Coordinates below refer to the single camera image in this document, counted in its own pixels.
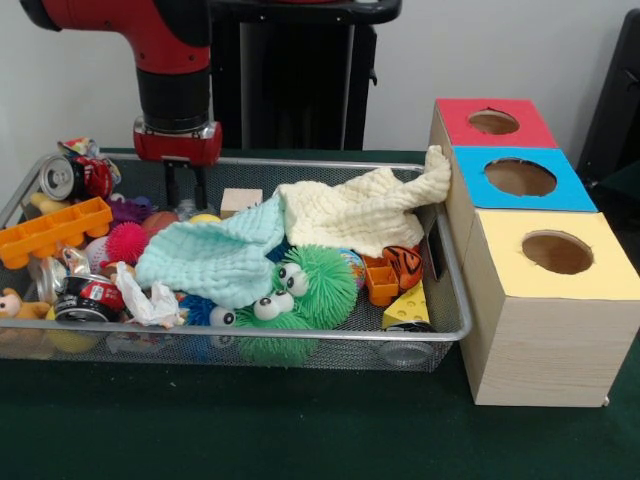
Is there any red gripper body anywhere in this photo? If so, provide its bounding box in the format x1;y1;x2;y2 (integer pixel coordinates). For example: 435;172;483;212
133;118;224;167

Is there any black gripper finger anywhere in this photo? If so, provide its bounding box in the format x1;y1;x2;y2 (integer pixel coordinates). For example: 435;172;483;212
164;160;180;211
194;164;210;209

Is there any mint green muslin cloth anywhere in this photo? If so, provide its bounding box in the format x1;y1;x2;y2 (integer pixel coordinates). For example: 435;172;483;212
135;195;288;311

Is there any cream muslin cloth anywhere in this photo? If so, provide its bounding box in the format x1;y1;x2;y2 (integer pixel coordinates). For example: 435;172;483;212
275;145;453;259

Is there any shallow clear mesh bin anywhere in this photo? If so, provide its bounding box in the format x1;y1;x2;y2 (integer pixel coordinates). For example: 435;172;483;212
0;152;474;373

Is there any wooden box with three holes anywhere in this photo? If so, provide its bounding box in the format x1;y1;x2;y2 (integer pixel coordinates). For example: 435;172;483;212
427;97;640;408

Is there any small wooden cube block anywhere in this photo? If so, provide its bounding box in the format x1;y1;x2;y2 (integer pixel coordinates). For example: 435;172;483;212
220;188;264;217

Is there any pink spiky ball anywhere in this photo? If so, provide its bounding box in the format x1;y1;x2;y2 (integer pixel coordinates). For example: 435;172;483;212
107;221;152;265

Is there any orange plastic toy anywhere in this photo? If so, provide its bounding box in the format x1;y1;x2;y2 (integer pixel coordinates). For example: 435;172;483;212
0;197;114;271

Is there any red and black soda can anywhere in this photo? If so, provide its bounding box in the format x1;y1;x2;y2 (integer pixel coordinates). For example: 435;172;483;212
53;274;126;325

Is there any large green spiky ball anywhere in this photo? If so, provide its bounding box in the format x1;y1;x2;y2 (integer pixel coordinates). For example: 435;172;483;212
275;243;359;329

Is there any small green spiky ball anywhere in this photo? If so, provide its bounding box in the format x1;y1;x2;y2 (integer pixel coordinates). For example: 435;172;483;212
233;292;311;366

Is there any orange toy block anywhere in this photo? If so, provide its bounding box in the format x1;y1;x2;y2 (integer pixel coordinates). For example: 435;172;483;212
362;255;401;306

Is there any orange tiger plush toy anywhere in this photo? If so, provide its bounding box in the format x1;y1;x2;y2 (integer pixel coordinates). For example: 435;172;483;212
383;245;425;293

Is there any yellow cheese wedge toy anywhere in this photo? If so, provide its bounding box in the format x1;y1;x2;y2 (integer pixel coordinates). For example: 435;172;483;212
382;280;432;331

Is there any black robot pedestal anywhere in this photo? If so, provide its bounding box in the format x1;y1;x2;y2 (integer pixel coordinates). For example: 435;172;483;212
210;15;379;151

